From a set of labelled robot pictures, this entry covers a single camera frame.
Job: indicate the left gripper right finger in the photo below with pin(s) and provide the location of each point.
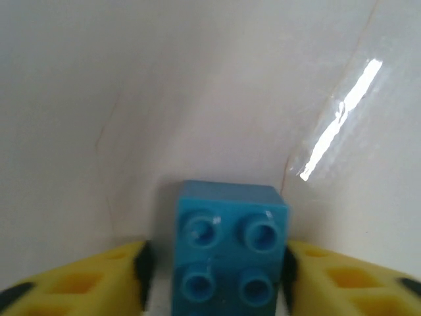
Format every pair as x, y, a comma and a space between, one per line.
355, 289

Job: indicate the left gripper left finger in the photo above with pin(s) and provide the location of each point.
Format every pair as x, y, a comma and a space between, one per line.
82, 289

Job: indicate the blue long lego brick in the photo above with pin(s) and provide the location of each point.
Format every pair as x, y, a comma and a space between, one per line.
227, 230

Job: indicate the clear tape strip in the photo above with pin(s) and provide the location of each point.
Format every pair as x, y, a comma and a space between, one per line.
342, 108

